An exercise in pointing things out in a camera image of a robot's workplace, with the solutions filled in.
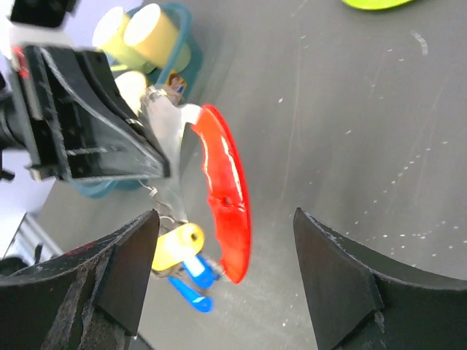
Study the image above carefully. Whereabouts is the teal plastic basin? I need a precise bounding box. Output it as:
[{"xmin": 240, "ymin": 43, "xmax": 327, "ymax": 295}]
[{"xmin": 72, "ymin": 2, "xmax": 203, "ymax": 199}]

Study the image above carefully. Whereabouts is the blue key tag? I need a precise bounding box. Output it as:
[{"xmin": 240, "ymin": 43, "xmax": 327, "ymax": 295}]
[{"xmin": 166, "ymin": 252, "xmax": 225, "ymax": 314}]

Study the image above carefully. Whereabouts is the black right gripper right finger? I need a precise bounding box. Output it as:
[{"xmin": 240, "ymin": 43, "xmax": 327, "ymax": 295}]
[{"xmin": 293, "ymin": 209, "xmax": 466, "ymax": 349}]

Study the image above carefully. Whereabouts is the yellow key tag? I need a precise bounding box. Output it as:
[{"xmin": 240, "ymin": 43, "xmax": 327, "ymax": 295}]
[{"xmin": 152, "ymin": 223, "xmax": 205, "ymax": 271}]

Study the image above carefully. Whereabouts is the pale green mug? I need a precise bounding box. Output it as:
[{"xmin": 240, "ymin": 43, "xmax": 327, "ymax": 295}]
[{"xmin": 92, "ymin": 7, "xmax": 144, "ymax": 70}]

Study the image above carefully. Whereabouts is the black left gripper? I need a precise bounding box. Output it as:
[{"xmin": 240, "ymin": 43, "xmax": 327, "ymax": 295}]
[{"xmin": 1, "ymin": 44, "xmax": 170, "ymax": 182}]

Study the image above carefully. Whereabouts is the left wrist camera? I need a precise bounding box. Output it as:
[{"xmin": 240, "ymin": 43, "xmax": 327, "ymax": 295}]
[{"xmin": 3, "ymin": 0, "xmax": 79, "ymax": 46}]

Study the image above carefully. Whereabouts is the red-handled metal key holder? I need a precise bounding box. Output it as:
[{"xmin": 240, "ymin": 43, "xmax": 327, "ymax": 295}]
[{"xmin": 139, "ymin": 86, "xmax": 252, "ymax": 284}]

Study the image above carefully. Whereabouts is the lime green plate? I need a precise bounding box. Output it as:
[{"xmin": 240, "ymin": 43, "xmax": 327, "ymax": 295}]
[{"xmin": 342, "ymin": 0, "xmax": 412, "ymax": 11}]

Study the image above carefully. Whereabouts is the mustard yellow mug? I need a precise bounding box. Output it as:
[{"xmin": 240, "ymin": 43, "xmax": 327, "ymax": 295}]
[{"xmin": 123, "ymin": 4, "xmax": 180, "ymax": 69}]

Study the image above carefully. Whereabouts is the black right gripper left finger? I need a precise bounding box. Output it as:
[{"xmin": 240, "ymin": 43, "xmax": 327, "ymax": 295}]
[{"xmin": 1, "ymin": 210, "xmax": 160, "ymax": 349}]

